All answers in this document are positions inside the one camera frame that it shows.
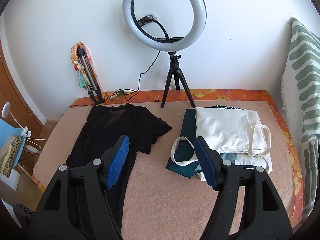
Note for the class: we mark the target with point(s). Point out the blue chair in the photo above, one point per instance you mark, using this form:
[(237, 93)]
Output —
[(6, 131)]

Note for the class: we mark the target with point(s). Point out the white ring light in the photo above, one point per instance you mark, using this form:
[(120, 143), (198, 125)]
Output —
[(184, 21)]

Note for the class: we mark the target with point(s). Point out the cream tote bag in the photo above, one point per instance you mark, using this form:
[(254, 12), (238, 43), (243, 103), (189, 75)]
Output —
[(233, 130)]

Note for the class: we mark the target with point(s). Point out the folded silver tripod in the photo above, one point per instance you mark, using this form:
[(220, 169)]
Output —
[(87, 76)]

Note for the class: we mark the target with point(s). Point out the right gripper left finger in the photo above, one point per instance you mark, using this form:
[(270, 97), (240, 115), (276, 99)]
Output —
[(113, 161)]

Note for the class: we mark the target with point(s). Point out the teal garment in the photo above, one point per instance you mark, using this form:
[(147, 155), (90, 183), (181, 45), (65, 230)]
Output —
[(183, 160)]

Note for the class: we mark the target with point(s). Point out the green striped white pillow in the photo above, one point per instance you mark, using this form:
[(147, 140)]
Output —
[(300, 95)]

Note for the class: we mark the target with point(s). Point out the leopard print pouch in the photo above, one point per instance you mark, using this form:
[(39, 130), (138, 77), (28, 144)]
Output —
[(8, 153)]

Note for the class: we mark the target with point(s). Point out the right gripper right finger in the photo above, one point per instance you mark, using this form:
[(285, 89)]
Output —
[(209, 161)]

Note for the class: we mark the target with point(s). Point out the black mini tripod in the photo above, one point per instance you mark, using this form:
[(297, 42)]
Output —
[(176, 72)]

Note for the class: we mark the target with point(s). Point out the colourful scarf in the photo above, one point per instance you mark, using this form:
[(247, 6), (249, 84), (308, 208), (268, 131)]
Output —
[(74, 59)]

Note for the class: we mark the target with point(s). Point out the black t-shirt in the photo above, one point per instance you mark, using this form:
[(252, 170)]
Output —
[(102, 130)]

